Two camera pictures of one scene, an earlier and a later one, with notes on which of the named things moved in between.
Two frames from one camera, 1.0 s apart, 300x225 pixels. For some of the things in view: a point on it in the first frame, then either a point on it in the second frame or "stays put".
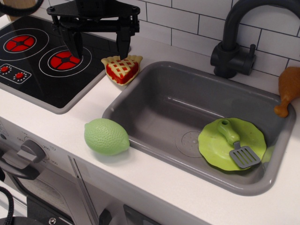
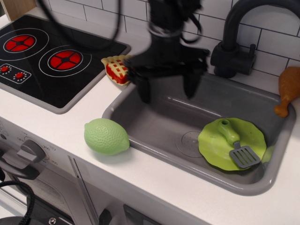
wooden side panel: [19, 4] stays put
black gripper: [73, 17] → [166, 56]
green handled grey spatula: [243, 156] stays put
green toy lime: [106, 137] stays put
